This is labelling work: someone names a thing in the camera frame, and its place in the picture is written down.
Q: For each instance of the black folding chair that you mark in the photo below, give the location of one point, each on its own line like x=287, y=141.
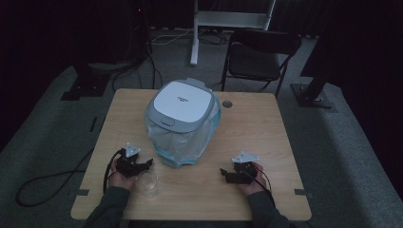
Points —
x=253, y=58

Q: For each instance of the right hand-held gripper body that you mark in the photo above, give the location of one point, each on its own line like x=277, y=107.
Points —
x=244, y=171

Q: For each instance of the person's right hand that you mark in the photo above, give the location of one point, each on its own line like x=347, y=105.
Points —
x=258, y=185

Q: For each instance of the person's left hand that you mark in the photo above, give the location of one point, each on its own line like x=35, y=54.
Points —
x=122, y=179

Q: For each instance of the white metal stand frame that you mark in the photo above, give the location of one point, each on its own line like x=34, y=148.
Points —
x=231, y=19

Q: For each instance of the trash can with white lid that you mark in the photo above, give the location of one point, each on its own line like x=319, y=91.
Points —
x=182, y=101

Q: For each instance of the black stand with square base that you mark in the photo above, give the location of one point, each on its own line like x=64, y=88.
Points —
x=312, y=95

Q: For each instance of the clear plastic cup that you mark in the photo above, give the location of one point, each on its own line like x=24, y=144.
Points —
x=148, y=184

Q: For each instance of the black stand with flat base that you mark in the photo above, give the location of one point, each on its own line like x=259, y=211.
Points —
x=85, y=85

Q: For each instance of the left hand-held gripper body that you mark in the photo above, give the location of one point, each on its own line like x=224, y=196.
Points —
x=128, y=164

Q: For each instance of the round grey stand base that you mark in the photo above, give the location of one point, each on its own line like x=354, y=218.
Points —
x=111, y=66

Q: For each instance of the round grey table grommet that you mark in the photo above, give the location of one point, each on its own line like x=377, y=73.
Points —
x=227, y=104

